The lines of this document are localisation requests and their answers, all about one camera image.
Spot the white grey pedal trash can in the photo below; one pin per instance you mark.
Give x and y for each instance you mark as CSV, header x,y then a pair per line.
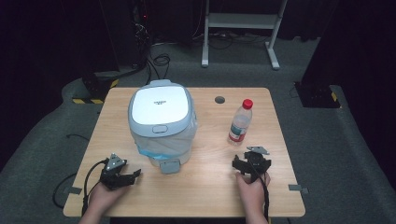
x,y
160,107

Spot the person's left hand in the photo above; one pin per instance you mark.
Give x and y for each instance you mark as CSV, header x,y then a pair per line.
x,y
104,196

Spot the grey tape piece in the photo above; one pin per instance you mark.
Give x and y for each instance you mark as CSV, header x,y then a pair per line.
x,y
297,188
73,190

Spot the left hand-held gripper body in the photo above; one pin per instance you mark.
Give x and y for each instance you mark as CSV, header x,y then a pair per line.
x,y
112,174

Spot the white metal stand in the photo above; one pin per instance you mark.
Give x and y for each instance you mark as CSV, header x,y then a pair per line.
x,y
241,21

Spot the black stand base yellow mark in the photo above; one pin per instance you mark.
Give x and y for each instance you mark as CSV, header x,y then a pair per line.
x,y
316,95

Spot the translucent trash bag liner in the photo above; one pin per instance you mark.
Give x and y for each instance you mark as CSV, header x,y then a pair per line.
x,y
168,144

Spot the person's right hand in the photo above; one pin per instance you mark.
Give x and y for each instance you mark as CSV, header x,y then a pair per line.
x,y
253,194

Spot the black stand base striped edge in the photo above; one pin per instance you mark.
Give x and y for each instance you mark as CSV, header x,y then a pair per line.
x,y
96,87

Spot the clear red-capped plastic bottle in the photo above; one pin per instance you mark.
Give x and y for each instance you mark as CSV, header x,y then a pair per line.
x,y
239,126

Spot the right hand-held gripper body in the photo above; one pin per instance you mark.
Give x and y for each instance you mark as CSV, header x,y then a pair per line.
x,y
255,160

